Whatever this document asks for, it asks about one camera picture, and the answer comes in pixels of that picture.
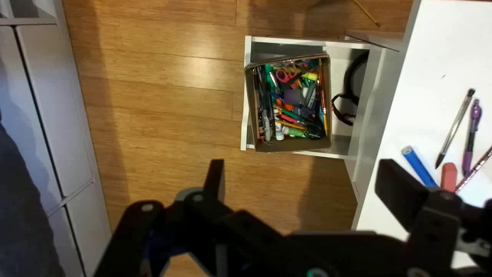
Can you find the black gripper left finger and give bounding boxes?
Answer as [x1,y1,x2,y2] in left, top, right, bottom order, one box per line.
[93,158,242,277]

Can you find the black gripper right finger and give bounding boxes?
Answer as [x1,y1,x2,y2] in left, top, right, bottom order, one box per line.
[375,158,492,277]

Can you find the blue marker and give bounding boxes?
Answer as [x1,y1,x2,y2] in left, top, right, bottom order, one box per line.
[399,144,439,189]

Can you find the white desk drawer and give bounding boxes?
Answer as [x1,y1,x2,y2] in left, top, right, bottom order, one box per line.
[239,33,401,160]

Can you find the brown cardboard box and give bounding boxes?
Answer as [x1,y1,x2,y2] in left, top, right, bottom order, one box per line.
[244,52,333,153]

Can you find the white desk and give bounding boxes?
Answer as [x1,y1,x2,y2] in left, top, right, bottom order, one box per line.
[350,0,492,270]

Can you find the pink eraser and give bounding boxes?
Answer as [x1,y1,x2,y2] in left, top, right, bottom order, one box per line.
[439,161,458,193]

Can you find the pink pencil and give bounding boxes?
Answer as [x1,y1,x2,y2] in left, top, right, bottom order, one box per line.
[451,144,492,193]

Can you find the purple pen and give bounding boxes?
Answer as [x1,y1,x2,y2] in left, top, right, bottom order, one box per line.
[459,98,484,177]

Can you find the green highlighter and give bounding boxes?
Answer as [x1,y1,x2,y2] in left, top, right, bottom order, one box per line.
[261,63,278,86]

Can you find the yellow highlighter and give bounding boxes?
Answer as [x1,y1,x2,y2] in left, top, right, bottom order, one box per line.
[299,70,319,86]

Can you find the yellow pencil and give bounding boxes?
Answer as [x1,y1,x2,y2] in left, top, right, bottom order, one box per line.
[350,0,381,27]

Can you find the dark grey bed cover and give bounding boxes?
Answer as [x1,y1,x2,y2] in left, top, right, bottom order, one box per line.
[0,117,66,277]

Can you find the black cable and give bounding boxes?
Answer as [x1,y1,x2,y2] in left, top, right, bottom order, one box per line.
[330,50,370,127]

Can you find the white bed frame drawers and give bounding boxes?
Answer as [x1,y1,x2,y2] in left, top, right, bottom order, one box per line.
[0,0,112,277]

